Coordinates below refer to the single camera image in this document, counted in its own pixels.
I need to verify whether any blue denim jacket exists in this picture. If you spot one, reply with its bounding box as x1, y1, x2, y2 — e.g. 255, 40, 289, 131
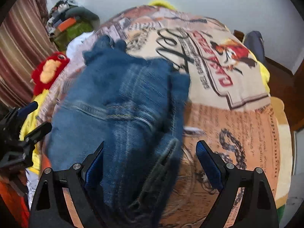
46, 35, 190, 227

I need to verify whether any pile of clothes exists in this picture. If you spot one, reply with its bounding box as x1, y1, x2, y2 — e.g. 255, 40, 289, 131
45, 0, 100, 33

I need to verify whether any yellow garment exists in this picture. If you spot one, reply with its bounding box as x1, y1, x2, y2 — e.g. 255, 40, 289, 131
18, 89, 51, 176

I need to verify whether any red plush toy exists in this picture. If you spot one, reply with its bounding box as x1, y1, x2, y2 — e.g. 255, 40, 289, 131
31, 52, 70, 96

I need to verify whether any red striped curtain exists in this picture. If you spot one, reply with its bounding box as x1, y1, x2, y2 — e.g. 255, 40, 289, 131
1, 0, 56, 107

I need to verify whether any printed newspaper pattern bedspread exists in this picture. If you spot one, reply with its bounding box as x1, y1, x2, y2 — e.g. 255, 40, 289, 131
35, 4, 293, 228

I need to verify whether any green storage box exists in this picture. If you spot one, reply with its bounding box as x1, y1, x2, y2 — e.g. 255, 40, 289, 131
53, 21, 93, 51

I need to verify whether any white cloth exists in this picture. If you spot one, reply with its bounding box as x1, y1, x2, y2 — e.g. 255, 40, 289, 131
66, 31, 94, 60

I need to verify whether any orange shoe box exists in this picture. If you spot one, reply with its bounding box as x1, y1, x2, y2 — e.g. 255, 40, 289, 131
56, 17, 77, 32

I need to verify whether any grey blue backpack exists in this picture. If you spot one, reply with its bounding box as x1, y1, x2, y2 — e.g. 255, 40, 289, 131
243, 30, 265, 64

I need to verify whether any yellow pillow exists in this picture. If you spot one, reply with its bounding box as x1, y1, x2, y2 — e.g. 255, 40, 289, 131
148, 0, 176, 10

